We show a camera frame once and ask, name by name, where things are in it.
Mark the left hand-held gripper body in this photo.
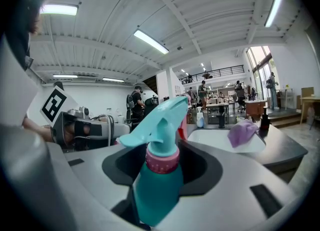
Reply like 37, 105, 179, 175
39, 85, 116, 151

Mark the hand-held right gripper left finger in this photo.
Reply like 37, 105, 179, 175
63, 143, 149, 231

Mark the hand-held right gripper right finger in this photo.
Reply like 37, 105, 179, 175
153, 138, 306, 231

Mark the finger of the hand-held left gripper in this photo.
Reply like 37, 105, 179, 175
113, 122, 132, 140

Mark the teal spray bottle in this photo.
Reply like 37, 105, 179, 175
119, 95, 189, 228

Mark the person's left forearm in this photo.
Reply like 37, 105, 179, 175
21, 117, 55, 143

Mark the white detergent bottle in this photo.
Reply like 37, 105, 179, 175
195, 106, 206, 129

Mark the person's left hand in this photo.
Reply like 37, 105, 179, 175
62, 122, 92, 141

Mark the white sink basin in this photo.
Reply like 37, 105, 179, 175
187, 128, 267, 154

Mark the purple cloth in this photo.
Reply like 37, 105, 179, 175
227, 118, 260, 149

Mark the person's black clothing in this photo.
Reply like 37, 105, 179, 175
4, 31, 35, 71

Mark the black boxy faucet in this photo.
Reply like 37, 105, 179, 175
217, 104, 227, 129

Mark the black soap dispenser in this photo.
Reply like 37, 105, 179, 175
258, 106, 272, 131

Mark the grey metal table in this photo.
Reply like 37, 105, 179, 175
205, 102, 231, 125

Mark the brown wooden cabinet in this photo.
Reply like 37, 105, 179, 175
244, 99, 268, 121

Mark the black mezzanine railing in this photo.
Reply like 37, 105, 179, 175
178, 64, 246, 84

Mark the light wooden table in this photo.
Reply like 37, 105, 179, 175
299, 95, 320, 126

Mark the grey black gripper cable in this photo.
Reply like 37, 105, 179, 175
90, 113, 116, 148

